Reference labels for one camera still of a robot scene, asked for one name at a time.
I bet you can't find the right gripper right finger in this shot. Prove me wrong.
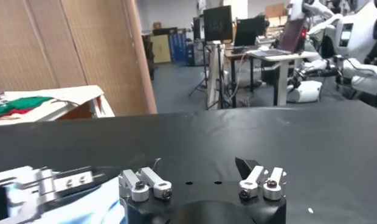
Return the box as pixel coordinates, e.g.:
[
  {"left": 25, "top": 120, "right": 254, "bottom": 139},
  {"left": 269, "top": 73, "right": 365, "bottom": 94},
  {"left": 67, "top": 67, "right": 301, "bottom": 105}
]
[{"left": 235, "top": 157, "right": 287, "bottom": 201}]

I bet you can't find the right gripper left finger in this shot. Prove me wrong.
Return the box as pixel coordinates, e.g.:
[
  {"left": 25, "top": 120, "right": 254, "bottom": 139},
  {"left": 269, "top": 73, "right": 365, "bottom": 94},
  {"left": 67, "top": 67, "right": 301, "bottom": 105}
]
[{"left": 119, "top": 157, "right": 173, "bottom": 203}]

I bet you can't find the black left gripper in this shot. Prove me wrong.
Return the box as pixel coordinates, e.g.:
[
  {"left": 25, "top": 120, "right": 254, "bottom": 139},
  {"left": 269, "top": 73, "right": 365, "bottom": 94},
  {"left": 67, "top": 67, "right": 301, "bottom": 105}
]
[{"left": 0, "top": 166, "right": 105, "bottom": 222}]

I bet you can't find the light blue t-shirt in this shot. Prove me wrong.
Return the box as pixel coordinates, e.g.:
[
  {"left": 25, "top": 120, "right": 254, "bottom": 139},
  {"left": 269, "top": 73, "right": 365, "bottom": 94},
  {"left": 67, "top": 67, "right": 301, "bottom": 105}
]
[{"left": 5, "top": 176, "right": 128, "bottom": 224}]

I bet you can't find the white side table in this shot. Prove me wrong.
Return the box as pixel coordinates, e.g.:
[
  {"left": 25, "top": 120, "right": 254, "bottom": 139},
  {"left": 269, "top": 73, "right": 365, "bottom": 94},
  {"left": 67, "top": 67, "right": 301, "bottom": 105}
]
[{"left": 0, "top": 85, "right": 116, "bottom": 126}]

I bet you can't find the red folded shirt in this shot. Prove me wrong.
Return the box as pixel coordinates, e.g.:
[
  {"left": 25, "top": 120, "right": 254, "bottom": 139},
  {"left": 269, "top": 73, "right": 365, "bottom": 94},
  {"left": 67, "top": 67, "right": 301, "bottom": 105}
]
[{"left": 2, "top": 108, "right": 34, "bottom": 117}]

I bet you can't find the green folded shirt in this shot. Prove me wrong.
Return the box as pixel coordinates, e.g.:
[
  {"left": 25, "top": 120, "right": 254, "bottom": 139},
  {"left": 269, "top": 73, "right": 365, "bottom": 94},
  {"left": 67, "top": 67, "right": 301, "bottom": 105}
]
[{"left": 0, "top": 96, "right": 54, "bottom": 116}]

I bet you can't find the white draped cloth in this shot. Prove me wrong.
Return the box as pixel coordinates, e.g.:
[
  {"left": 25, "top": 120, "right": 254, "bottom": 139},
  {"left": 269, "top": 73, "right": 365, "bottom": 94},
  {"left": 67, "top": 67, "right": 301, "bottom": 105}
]
[{"left": 2, "top": 85, "right": 116, "bottom": 118}]

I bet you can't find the white standing desk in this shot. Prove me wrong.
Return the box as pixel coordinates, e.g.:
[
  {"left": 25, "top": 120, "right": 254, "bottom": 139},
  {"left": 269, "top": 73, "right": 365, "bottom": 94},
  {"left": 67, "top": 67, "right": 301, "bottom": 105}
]
[{"left": 247, "top": 50, "right": 320, "bottom": 107}]

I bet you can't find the black tripod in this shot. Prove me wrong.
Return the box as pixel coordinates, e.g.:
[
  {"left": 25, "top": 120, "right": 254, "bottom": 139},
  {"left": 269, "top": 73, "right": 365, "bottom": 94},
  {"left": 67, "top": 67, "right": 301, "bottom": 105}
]
[{"left": 188, "top": 42, "right": 235, "bottom": 110}]

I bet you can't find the white leaning board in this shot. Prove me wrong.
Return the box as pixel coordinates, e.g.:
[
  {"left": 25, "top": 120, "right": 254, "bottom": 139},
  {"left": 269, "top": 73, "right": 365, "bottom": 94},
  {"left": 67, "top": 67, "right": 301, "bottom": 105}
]
[{"left": 206, "top": 42, "right": 226, "bottom": 110}]

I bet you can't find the brown wooden desk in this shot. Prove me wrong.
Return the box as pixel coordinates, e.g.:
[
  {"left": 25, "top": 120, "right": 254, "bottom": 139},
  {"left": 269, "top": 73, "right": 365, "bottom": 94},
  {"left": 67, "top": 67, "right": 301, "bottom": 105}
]
[{"left": 224, "top": 48, "right": 256, "bottom": 108}]

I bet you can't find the wooden folding screen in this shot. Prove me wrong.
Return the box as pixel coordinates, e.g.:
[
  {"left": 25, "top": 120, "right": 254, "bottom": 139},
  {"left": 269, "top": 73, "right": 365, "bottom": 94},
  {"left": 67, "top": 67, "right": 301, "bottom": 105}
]
[{"left": 0, "top": 0, "right": 158, "bottom": 116}]

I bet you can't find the silver laptop red screen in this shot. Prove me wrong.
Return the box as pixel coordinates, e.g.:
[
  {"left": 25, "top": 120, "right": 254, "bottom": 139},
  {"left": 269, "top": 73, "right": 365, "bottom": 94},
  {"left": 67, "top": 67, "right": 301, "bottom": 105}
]
[{"left": 255, "top": 18, "right": 307, "bottom": 57}]

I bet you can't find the black monitor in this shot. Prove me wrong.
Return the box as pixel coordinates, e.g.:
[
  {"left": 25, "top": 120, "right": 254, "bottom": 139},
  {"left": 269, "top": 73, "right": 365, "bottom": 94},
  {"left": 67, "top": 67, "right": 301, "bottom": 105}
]
[{"left": 202, "top": 5, "right": 234, "bottom": 43}]

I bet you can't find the white humanoid robot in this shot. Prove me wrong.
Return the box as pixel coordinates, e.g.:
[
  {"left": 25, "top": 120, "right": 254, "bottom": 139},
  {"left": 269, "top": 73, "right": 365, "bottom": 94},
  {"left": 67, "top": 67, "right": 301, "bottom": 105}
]
[{"left": 285, "top": 0, "right": 377, "bottom": 106}]

